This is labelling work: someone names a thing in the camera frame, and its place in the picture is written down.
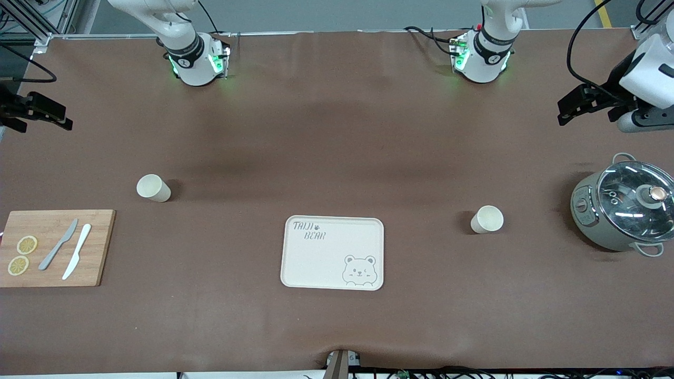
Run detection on white paper cup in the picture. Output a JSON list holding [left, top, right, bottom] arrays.
[[136, 174, 172, 203], [470, 205, 504, 234]]

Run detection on cream bear print tray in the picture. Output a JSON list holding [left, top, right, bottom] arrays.
[[280, 215, 385, 291]]

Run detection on glass pot lid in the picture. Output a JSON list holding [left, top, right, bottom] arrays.
[[597, 161, 674, 235]]

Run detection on grey-green electric cooking pot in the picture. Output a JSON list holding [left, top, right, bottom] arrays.
[[570, 153, 674, 257]]

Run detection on grey plastic knife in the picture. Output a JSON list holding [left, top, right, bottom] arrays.
[[38, 218, 79, 271]]

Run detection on white plastic knife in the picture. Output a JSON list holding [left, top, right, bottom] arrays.
[[62, 224, 92, 281]]

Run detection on wooden cutting board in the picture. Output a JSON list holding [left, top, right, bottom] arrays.
[[0, 210, 116, 288]]

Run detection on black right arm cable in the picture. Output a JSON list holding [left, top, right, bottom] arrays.
[[0, 44, 57, 84]]

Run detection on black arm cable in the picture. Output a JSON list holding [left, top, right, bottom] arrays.
[[0, 44, 57, 84], [567, 0, 632, 104]]

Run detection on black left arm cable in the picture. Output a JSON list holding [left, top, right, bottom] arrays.
[[567, 0, 632, 104]]

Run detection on black looped cable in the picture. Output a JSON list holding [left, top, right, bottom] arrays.
[[635, 0, 674, 26]]

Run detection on aluminium frame profile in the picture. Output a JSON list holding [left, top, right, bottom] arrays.
[[0, 0, 81, 54]]

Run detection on black base cables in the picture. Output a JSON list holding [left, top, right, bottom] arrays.
[[403, 25, 460, 56]]

